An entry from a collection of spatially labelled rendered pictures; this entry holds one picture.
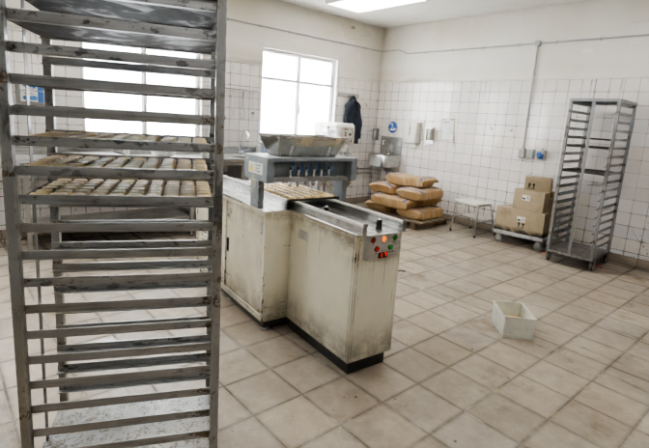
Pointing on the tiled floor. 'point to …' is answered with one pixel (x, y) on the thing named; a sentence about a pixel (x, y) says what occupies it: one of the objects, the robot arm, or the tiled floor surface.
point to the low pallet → (416, 220)
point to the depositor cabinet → (254, 256)
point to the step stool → (474, 213)
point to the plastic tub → (513, 320)
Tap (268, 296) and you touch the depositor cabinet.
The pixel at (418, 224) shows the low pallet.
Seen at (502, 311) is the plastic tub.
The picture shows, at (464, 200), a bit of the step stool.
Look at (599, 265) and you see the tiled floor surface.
